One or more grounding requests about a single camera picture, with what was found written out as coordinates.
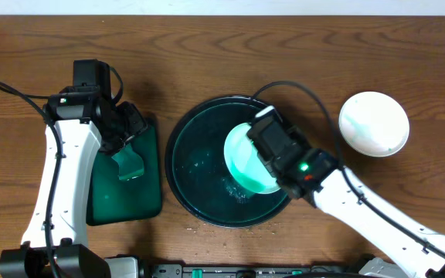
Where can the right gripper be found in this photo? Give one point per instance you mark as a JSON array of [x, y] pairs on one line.
[[298, 137]]

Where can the round dark green tray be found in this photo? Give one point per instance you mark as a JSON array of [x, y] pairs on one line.
[[197, 173]]

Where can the white plate with green stain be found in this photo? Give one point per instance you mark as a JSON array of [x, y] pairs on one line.
[[374, 124]]

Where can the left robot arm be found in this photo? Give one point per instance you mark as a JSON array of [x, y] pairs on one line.
[[82, 121]]

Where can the rectangular dark green tray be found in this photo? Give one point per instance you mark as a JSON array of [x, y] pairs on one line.
[[111, 200]]

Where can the green scouring sponge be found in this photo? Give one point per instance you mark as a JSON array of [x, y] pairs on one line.
[[130, 164]]

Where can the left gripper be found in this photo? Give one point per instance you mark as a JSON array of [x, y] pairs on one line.
[[128, 126]]

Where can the mint plate front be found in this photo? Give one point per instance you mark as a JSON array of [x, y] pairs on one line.
[[244, 165]]

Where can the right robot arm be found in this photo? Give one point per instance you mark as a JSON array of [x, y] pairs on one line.
[[325, 183]]

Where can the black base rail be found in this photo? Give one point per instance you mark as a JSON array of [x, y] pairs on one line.
[[178, 271]]

